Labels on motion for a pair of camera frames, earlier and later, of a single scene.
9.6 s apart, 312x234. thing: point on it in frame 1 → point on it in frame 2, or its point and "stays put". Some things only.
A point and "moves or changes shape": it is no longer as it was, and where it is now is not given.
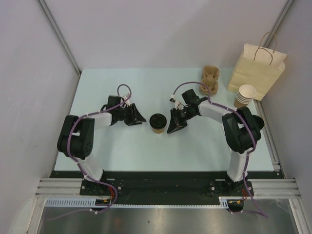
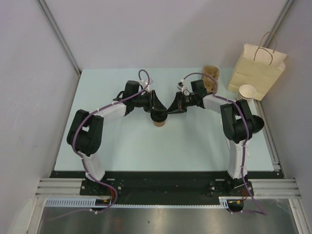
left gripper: [134, 116] → [153, 103]
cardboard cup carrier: [210, 77] stays put
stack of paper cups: [245, 95] stays put
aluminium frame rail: [279, 188] stays put
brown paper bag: [258, 66] stays put
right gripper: [176, 123] → [178, 106]
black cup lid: [158, 121] moves or changes shape
